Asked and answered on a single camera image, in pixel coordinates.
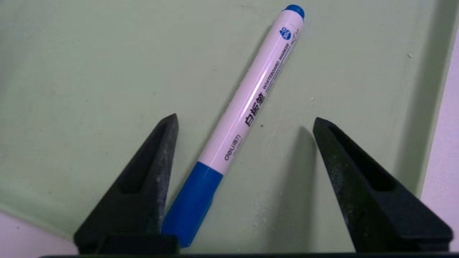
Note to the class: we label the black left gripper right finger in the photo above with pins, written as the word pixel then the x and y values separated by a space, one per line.
pixel 380 215

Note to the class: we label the white marker with blue cap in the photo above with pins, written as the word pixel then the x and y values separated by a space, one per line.
pixel 251 96

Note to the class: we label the green plastic tray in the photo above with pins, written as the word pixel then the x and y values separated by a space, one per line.
pixel 71 71

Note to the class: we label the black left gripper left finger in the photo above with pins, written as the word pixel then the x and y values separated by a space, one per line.
pixel 132 208

